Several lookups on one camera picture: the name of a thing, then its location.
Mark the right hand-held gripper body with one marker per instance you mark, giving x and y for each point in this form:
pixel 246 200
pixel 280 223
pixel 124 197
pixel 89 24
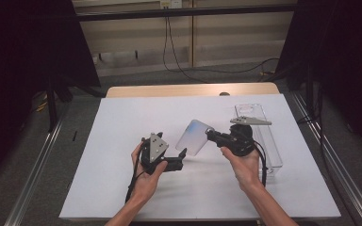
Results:
pixel 240 139

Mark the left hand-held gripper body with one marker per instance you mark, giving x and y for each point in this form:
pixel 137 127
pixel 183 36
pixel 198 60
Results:
pixel 157 152

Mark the blue phone case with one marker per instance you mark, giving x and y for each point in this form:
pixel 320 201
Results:
pixel 192 138

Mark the clear plastic tray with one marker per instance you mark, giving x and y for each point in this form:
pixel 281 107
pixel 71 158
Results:
pixel 271 147

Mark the person's right hand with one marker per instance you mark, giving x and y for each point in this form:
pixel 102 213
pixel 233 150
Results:
pixel 245 168

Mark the person's left hand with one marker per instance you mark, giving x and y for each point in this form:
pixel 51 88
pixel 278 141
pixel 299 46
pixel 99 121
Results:
pixel 146 182

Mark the white table sheet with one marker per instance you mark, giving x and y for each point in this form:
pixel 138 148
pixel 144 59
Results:
pixel 106 157

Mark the black metal stand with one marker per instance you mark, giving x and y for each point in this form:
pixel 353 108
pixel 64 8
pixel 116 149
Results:
pixel 52 106

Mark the black horizontal bar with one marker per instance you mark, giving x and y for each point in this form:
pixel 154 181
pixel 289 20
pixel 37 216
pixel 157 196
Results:
pixel 182 12

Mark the black curtain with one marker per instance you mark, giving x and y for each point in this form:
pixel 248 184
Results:
pixel 345 62
pixel 19 78

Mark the aluminium floor rail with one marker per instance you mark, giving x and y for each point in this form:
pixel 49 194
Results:
pixel 342 169
pixel 34 172

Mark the white wall socket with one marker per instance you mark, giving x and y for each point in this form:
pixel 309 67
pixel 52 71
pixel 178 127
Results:
pixel 170 3

